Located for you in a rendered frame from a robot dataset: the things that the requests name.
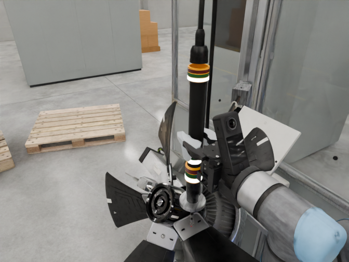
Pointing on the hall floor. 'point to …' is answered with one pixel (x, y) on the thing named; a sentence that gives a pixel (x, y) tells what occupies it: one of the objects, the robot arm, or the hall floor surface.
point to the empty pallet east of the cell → (76, 128)
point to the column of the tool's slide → (253, 43)
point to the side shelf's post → (259, 245)
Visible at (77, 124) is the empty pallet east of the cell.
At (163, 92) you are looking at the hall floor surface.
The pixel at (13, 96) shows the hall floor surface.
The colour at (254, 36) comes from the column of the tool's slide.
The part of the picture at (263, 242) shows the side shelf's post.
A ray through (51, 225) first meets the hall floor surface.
